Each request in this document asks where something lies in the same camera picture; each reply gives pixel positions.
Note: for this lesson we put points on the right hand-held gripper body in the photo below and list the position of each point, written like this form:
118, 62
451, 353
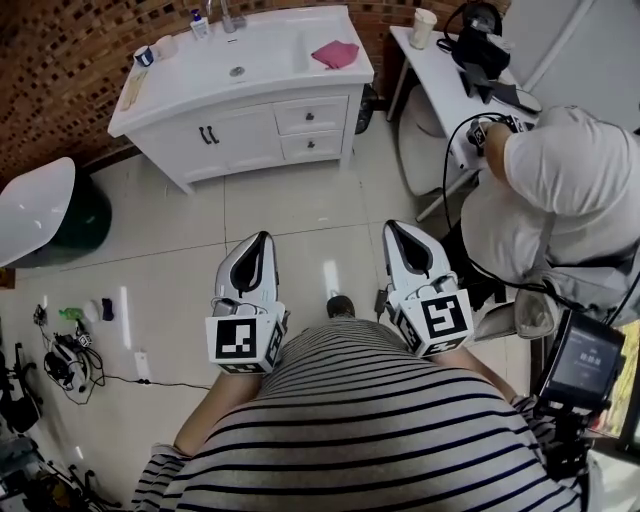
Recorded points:
440, 270

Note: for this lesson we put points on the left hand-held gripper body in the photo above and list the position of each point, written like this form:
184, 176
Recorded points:
250, 305

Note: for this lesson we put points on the white drawer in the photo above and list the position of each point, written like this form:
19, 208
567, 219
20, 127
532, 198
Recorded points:
300, 152
295, 107

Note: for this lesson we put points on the person's left forearm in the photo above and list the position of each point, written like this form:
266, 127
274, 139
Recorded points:
215, 410

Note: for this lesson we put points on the person's right forearm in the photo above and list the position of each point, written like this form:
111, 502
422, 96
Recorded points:
480, 368

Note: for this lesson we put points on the black power adapter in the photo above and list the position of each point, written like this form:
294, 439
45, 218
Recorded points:
381, 301

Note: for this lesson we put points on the person's shoe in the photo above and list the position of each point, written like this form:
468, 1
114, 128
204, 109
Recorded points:
340, 306

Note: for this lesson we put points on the grey bag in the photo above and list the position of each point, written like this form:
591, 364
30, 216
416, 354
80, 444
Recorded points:
530, 315

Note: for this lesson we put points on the white power strip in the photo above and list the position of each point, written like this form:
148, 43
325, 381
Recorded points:
141, 366

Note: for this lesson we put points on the black handheld device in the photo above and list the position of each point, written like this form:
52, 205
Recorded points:
479, 134

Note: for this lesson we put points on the small black object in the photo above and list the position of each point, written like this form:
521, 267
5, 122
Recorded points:
108, 309

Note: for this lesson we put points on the small white object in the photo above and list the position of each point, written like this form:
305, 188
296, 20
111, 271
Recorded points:
92, 311

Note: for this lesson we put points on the black screen device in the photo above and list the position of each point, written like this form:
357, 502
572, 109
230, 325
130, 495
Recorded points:
582, 360

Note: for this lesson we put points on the black mesh waste bin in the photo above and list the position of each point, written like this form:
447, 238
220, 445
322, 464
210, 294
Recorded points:
367, 110

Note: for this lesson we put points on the striped shirt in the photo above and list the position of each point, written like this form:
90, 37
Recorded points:
375, 435

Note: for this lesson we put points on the green toy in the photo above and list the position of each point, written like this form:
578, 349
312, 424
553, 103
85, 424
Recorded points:
70, 313

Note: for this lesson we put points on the dark green bucket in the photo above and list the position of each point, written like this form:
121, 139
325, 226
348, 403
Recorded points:
90, 215

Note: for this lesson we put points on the black tablet stand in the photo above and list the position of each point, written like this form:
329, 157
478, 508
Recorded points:
495, 90

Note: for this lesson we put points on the white table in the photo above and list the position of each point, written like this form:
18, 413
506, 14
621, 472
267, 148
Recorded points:
435, 75

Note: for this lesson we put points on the small electronic board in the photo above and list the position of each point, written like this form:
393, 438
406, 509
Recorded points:
40, 315

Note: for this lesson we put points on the black device on desk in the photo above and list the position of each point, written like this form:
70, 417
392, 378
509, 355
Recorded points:
480, 45

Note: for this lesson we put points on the pink cloth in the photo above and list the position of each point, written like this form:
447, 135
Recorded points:
335, 54

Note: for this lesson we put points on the cream paper cup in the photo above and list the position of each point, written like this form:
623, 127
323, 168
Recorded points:
422, 27

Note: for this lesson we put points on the beige brush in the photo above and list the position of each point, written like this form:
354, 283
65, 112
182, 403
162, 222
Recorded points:
134, 90

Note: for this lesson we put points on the white vanity cabinet with sink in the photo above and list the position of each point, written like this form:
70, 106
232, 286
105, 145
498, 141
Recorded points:
260, 47

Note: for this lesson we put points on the blue and white cup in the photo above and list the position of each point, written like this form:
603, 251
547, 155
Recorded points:
144, 56

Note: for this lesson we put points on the black folded equipment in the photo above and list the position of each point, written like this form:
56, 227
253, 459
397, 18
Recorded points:
35, 480

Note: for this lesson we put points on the white lotion bottle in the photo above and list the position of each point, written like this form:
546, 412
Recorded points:
199, 26

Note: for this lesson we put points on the chrome faucet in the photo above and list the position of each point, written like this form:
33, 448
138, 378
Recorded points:
227, 20

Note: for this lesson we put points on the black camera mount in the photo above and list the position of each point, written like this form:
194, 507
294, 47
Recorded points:
570, 440

